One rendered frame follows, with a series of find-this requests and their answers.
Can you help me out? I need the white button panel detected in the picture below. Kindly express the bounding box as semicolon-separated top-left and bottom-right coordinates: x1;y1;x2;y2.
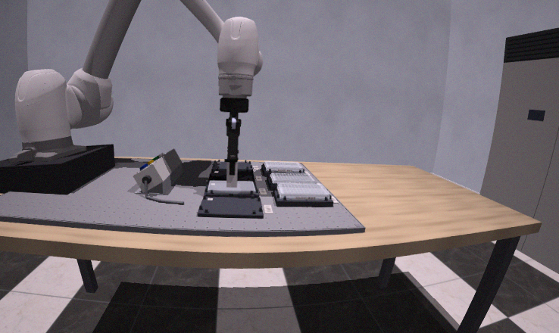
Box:
133;149;184;204

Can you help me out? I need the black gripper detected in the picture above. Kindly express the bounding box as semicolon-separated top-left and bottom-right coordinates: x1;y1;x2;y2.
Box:
220;98;249;188

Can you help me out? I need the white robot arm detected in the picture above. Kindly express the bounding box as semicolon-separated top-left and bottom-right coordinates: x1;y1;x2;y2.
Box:
9;0;263;163

